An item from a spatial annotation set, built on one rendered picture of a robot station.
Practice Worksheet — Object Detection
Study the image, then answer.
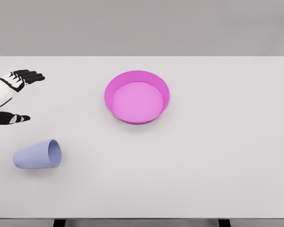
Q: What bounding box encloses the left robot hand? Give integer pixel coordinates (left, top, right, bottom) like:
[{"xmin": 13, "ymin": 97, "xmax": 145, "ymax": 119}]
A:
[{"xmin": 0, "ymin": 69, "xmax": 46, "ymax": 125}]

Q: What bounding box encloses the lavender plastic cup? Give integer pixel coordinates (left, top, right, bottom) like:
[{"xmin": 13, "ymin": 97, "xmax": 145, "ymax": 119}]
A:
[{"xmin": 13, "ymin": 139, "xmax": 62, "ymax": 169}]

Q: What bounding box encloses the pink round plate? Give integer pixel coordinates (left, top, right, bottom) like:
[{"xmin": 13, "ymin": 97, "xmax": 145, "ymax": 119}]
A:
[{"xmin": 104, "ymin": 70, "xmax": 171, "ymax": 125}]

